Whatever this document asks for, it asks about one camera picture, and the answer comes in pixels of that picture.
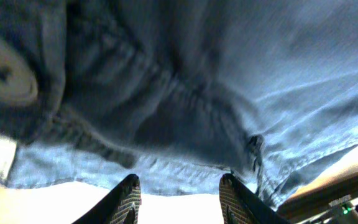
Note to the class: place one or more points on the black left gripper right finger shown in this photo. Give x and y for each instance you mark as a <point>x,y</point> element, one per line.
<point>241,206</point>

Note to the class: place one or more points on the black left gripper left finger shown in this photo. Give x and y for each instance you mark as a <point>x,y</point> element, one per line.
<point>120,206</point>

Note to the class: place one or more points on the dark blue shorts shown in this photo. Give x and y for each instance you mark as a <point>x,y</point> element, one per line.
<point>178,92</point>

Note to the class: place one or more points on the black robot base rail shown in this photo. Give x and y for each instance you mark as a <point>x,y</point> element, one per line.
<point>317,202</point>

